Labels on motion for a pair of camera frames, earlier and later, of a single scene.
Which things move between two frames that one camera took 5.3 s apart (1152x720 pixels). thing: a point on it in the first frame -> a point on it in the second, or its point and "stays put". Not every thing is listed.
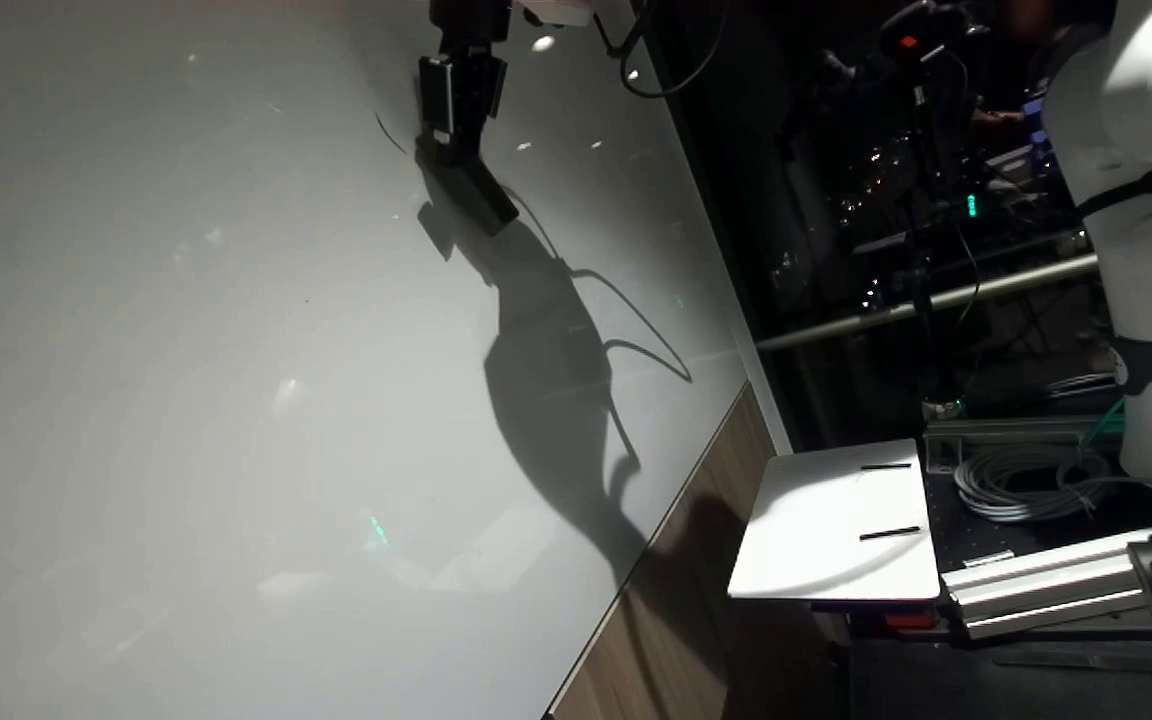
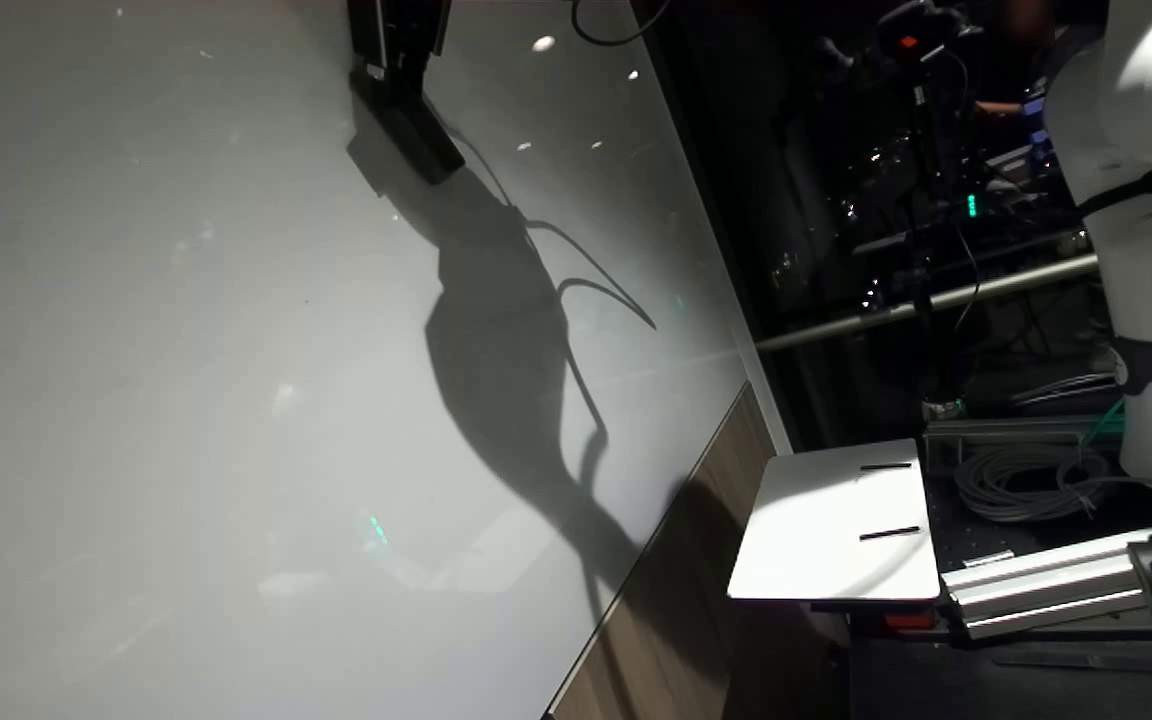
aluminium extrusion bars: x=1053 y=590 stays put
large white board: x=222 y=432 stays put
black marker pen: x=888 y=532 stays put
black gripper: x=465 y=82 -> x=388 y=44
